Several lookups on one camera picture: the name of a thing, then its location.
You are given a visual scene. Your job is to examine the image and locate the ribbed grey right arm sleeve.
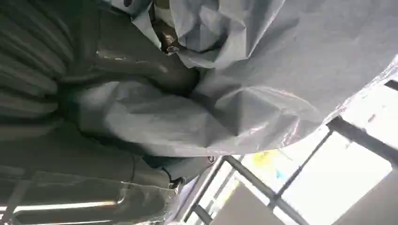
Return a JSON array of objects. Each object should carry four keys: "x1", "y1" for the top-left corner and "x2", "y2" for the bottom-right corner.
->
[{"x1": 0, "y1": 0, "x2": 77, "y2": 142}]

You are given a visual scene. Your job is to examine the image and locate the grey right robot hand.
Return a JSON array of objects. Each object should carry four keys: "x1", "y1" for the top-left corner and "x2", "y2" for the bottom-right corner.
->
[{"x1": 0, "y1": 0, "x2": 216, "y2": 225}]

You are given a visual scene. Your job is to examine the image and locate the dark metal window frame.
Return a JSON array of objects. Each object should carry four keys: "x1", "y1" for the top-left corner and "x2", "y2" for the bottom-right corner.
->
[{"x1": 182, "y1": 79, "x2": 398, "y2": 225}]

